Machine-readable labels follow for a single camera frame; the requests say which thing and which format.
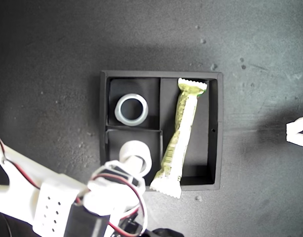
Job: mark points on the small white tape roll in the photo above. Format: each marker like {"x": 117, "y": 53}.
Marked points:
{"x": 134, "y": 146}

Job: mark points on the large white tape roll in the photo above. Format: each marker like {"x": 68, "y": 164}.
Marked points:
{"x": 117, "y": 111}

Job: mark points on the snack bar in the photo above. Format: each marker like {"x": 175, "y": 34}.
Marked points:
{"x": 183, "y": 123}

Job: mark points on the black compartment tray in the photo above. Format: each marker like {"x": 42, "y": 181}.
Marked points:
{"x": 200, "y": 123}

